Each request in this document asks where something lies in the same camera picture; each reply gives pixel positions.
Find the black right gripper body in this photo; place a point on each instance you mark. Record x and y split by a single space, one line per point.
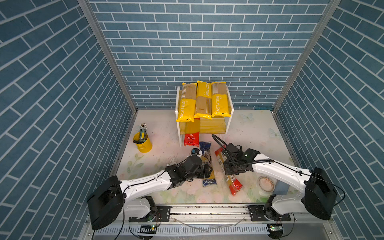
230 168

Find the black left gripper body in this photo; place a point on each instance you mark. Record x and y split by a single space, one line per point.
202 170

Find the blue spaghetti package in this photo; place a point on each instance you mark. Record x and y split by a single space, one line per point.
205 148

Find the red yellow spaghetti package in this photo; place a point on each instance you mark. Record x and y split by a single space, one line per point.
192 133

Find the yellow Pastatime pasta package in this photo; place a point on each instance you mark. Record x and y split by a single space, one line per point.
187 106
220 103

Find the plain yellow pasta package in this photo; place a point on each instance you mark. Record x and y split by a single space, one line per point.
203 101

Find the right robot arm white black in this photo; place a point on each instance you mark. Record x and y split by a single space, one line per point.
316 194

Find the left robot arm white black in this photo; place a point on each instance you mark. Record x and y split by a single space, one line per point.
131 197

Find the round tape roll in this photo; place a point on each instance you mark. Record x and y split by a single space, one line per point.
266 186

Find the grey blue oval pad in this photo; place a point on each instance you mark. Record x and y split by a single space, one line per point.
281 188

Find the yellow pen holder cup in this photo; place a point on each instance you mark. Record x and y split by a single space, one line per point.
145 146

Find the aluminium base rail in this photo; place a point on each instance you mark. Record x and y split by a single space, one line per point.
215 222

